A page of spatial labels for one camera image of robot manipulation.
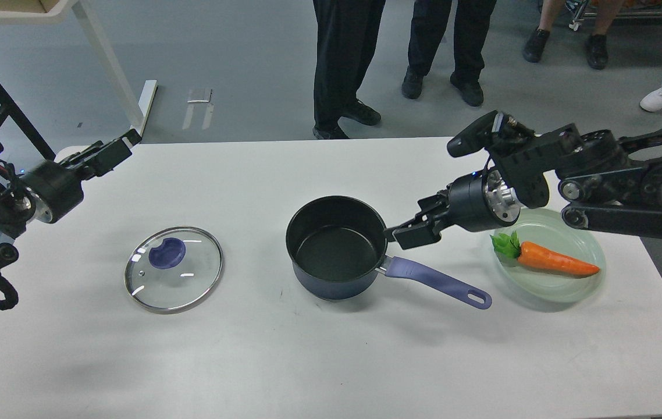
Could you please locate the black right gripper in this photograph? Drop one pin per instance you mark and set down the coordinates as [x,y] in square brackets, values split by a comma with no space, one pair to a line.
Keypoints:
[477,201]

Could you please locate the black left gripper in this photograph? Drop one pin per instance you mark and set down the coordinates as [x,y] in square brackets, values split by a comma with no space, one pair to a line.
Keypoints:
[55,189]

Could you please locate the blue saucepan with handle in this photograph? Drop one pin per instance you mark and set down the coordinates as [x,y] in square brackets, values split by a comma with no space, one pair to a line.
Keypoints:
[337,248]

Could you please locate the glass pot lid blue knob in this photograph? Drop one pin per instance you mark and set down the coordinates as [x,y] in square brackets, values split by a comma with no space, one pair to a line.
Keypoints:
[174,270]

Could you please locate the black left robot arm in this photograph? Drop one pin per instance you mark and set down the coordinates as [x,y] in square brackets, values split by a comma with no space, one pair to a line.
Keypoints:
[16,211]

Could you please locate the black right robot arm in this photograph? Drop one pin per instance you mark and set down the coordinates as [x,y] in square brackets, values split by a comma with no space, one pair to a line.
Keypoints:
[610,185]

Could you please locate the white desk with leg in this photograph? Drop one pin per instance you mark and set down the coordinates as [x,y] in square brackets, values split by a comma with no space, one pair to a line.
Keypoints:
[136,107]

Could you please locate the orange toy carrot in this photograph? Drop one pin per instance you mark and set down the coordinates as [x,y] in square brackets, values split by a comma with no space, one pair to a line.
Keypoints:
[538,257]

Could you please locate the pale green plate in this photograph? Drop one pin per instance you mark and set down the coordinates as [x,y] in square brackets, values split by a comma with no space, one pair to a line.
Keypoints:
[546,228]

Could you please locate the metal cart frame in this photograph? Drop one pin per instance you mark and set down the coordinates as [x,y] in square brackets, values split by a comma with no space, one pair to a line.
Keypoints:
[582,12]

